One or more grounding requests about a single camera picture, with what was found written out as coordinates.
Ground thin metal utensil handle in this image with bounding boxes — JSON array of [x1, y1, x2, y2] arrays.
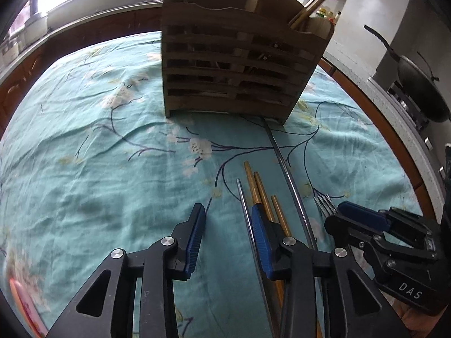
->
[[236, 179, 278, 337]]

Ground steel fork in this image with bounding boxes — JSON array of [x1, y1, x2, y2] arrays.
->
[[313, 194, 338, 218]]

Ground wooden chopstick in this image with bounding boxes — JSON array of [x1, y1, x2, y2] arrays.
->
[[254, 172, 284, 307], [244, 161, 261, 204], [271, 195, 292, 237], [288, 0, 325, 30]]

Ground right hand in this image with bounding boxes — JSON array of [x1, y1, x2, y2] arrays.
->
[[392, 300, 446, 338]]

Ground long steel utensil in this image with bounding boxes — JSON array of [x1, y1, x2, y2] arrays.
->
[[260, 117, 318, 250]]

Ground teal floral tablecloth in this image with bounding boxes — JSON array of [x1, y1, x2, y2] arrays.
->
[[1, 32, 421, 337]]

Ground black wok pan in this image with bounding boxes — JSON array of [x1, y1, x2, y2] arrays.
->
[[364, 25, 450, 123]]

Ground gas stove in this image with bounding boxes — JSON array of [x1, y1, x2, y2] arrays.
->
[[388, 80, 429, 133]]

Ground wooden utensil holder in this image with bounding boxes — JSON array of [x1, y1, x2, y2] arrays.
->
[[161, 0, 335, 124]]

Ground white pot with lid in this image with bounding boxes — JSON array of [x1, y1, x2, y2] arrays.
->
[[24, 12, 48, 46]]

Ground orange plastic spoon handle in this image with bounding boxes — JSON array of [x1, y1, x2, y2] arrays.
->
[[9, 278, 48, 337]]

